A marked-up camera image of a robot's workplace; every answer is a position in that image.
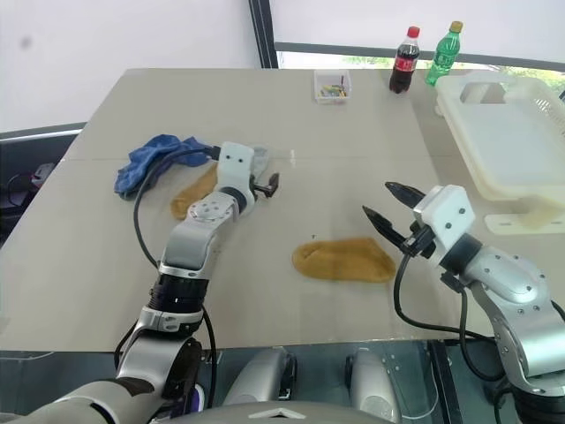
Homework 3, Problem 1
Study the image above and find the mustard yellow sock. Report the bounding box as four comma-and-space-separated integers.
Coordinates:
169, 164, 221, 222
291, 237, 397, 284

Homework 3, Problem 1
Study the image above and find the dark window frame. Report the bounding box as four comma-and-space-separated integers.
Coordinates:
248, 0, 565, 72

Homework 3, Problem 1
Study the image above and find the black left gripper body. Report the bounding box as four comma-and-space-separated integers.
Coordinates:
249, 174, 272, 199

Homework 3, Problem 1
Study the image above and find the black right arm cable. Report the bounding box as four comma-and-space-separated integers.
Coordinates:
393, 251, 509, 385

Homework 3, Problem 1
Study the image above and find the blue sock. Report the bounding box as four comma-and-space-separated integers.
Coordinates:
115, 133, 214, 201

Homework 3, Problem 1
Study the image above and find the small clear plastic box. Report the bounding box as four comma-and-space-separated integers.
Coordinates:
313, 69, 353, 106

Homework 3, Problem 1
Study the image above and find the grey robot torso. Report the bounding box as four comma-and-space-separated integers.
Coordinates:
0, 378, 401, 424

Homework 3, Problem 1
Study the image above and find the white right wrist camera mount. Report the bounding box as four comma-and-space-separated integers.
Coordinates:
411, 185, 477, 269

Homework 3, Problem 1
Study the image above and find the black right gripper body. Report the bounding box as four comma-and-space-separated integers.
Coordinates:
398, 222, 439, 261

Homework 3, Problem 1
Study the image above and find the green bottle yellow cap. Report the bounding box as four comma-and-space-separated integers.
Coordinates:
424, 20, 465, 87

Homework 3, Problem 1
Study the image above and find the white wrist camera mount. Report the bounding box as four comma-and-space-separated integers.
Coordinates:
215, 140, 258, 214
411, 185, 477, 269

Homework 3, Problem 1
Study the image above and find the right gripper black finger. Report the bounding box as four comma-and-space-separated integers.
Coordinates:
361, 205, 410, 254
384, 180, 426, 209

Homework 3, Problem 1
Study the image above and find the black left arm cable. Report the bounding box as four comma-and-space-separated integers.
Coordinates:
113, 145, 222, 407

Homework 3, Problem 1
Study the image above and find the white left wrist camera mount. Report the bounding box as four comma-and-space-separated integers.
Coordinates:
215, 140, 258, 214

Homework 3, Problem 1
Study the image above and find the silver rounded robot leg cover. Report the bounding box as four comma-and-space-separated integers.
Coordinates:
222, 347, 298, 408
344, 347, 403, 424

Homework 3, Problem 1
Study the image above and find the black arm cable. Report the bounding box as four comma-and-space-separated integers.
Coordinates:
113, 145, 222, 407
393, 251, 509, 385

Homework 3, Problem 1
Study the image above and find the cola bottle red cap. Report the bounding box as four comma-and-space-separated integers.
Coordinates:
388, 26, 422, 95

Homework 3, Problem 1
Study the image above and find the white plastic basket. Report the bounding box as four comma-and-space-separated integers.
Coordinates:
433, 72, 565, 205

